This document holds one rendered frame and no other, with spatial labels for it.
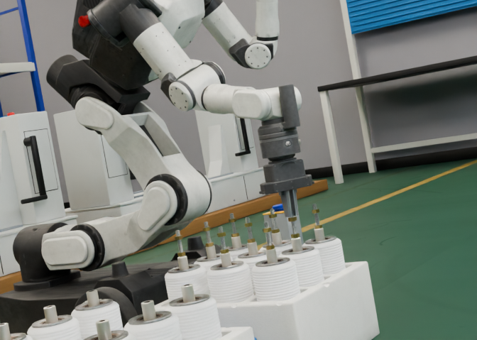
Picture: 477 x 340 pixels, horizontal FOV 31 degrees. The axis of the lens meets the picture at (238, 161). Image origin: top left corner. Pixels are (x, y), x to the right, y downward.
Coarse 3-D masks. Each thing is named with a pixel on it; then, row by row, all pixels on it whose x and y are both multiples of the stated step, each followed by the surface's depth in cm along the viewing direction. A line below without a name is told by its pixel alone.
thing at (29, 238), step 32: (64, 224) 273; (32, 256) 268; (192, 256) 259; (32, 288) 266; (64, 288) 259; (96, 288) 234; (128, 288) 228; (160, 288) 237; (0, 320) 269; (32, 320) 250
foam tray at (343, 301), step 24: (360, 264) 207; (312, 288) 188; (336, 288) 194; (360, 288) 205; (240, 312) 184; (264, 312) 181; (288, 312) 178; (312, 312) 184; (336, 312) 193; (360, 312) 203; (264, 336) 182; (288, 336) 179; (312, 336) 182; (336, 336) 191; (360, 336) 201
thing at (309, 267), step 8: (280, 256) 196; (288, 256) 194; (296, 256) 193; (304, 256) 193; (312, 256) 194; (296, 264) 193; (304, 264) 193; (312, 264) 194; (320, 264) 196; (304, 272) 193; (312, 272) 193; (320, 272) 195; (304, 280) 193; (312, 280) 193; (320, 280) 195
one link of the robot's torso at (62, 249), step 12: (60, 228) 267; (48, 240) 260; (60, 240) 257; (72, 240) 254; (84, 240) 253; (48, 252) 261; (60, 252) 258; (72, 252) 255; (84, 252) 252; (48, 264) 263; (60, 264) 259; (72, 264) 257; (84, 264) 254
